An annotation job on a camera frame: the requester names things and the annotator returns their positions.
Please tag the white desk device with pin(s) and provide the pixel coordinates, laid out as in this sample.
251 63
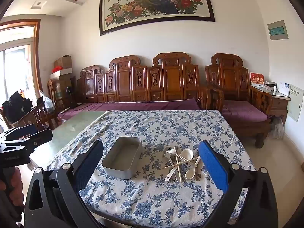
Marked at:
283 89

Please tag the white wall electrical panel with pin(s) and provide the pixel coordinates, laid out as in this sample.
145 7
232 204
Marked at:
295 102

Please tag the brown cardboard box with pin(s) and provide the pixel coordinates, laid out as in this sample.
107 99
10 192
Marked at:
63 61

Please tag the carved wooden sofa bench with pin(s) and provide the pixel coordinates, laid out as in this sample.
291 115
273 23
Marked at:
142 80

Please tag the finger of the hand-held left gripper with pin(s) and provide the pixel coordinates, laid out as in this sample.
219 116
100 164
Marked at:
26 130
40 136

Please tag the fluffy grey mop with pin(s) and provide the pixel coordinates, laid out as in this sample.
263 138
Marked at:
276 128

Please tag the beige chopstick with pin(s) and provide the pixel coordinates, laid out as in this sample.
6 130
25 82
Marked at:
181 163

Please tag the purple armchair cushion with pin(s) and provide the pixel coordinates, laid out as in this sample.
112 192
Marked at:
244 111

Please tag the white plastic spoon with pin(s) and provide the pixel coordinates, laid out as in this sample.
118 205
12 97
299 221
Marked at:
186 154
190 174

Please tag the wooden door frame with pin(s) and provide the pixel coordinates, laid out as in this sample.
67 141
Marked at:
36 52

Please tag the blue floral tablecloth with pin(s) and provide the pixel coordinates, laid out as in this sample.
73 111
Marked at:
154 128

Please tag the framed peacock painting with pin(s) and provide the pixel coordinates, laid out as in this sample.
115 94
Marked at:
156 4

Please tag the carved wooden chair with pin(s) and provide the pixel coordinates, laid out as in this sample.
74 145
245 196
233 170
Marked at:
35 116

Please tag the brown wooden chopstick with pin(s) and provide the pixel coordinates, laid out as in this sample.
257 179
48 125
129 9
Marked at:
197 172

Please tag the black clothes pile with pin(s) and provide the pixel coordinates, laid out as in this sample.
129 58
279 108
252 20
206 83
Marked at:
16 106

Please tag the grey wall panel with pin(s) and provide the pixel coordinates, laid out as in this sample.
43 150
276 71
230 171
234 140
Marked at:
277 30

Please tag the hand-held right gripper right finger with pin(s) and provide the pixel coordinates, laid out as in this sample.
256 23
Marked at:
212 168

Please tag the white plastic fork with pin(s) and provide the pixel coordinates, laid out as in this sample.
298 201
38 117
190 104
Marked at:
169 150

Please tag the white flat box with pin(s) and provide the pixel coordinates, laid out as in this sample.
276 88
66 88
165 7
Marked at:
60 73

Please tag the person's left hand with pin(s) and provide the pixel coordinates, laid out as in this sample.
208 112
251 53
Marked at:
14 179

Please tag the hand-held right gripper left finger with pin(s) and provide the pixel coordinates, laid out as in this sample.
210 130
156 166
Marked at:
88 168

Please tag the rectangular metal tray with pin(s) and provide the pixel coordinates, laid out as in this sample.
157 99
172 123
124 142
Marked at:
122 158

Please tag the clear plastic bag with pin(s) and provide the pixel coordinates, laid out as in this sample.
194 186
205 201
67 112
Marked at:
47 102

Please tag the red printed box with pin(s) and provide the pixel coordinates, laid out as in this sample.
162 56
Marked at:
257 79

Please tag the carved wooden armchair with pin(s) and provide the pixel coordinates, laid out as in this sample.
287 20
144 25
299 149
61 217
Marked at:
229 76

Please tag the wooden side table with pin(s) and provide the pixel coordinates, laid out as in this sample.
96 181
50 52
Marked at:
280 105

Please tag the purple sofa cushion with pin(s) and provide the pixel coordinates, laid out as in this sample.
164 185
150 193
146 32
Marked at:
130 105

